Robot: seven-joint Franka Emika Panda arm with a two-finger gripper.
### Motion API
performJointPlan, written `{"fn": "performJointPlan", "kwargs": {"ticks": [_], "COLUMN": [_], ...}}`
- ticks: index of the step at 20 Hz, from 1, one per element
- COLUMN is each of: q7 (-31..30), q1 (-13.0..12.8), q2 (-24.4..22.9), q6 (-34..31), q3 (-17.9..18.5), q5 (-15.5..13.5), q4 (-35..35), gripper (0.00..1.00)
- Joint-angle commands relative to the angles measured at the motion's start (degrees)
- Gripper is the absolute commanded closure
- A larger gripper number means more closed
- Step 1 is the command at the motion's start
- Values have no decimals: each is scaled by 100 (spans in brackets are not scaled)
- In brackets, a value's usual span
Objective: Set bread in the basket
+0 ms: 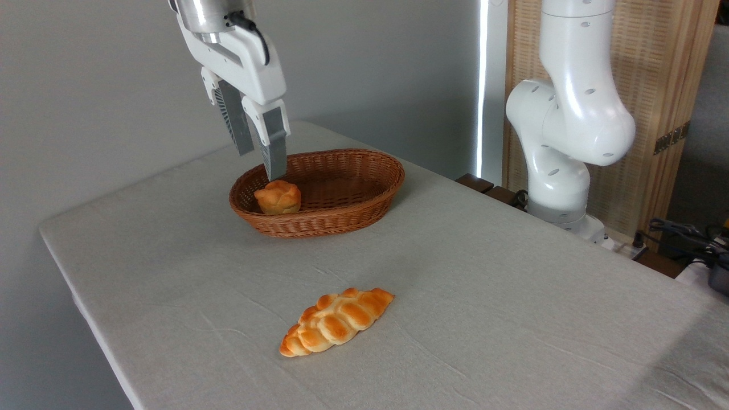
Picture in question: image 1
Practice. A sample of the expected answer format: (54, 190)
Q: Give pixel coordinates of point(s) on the light grey tablecloth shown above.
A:
(455, 296)

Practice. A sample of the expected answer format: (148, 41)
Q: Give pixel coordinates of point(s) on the long braided bread loaf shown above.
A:
(336, 322)

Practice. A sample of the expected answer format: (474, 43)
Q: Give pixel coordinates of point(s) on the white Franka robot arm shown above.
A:
(575, 114)

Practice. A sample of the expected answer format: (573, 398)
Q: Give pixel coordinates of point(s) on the dark brown wooden furniture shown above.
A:
(484, 187)

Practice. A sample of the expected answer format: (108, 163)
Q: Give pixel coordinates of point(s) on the small round knotted bread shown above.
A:
(278, 197)

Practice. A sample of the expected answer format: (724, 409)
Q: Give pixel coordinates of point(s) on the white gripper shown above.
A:
(250, 65)

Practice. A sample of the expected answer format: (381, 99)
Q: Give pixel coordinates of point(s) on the brown woven wicker basket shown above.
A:
(347, 205)

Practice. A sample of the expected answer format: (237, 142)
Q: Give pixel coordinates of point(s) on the metal screen hinge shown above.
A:
(672, 138)

